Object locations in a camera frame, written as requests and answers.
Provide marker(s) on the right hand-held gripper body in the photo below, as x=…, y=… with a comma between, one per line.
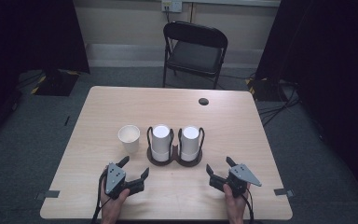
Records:
x=241, y=177

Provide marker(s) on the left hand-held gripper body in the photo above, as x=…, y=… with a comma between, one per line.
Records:
x=115, y=180

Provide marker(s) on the single white paper cup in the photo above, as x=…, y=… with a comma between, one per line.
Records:
x=129, y=138

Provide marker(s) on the dark double cup holder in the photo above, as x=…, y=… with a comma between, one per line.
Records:
x=175, y=158

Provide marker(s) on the person's left hand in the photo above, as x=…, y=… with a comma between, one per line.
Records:
x=113, y=208

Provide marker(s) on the person's right hand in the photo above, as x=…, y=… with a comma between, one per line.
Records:
x=236, y=207

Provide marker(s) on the grey tape strip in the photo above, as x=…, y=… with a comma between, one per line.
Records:
x=283, y=192
x=48, y=194

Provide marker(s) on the black table grommet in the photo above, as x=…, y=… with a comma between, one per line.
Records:
x=203, y=101

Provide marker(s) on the black stand base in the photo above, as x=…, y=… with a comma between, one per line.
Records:
x=265, y=90
x=56, y=84

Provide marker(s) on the black folding chair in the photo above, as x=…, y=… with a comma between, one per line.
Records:
x=195, y=56

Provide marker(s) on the dark curtain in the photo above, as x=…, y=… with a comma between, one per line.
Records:
x=332, y=77
x=28, y=37

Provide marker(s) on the white wall socket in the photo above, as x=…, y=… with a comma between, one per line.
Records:
x=172, y=5

